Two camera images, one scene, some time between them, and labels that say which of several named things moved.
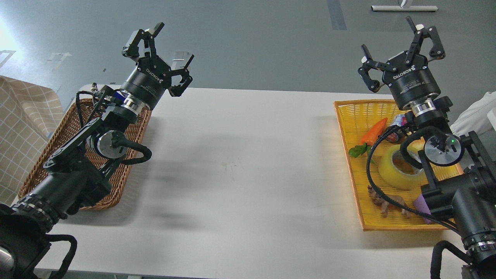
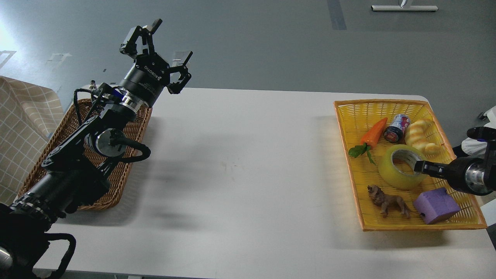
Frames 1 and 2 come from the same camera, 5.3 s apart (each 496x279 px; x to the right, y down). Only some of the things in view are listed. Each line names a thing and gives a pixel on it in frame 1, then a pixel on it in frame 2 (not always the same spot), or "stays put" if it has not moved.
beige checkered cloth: [29, 114] stays put
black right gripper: [413, 80] → [455, 174]
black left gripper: [148, 83] stays put
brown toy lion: [384, 204] stays put
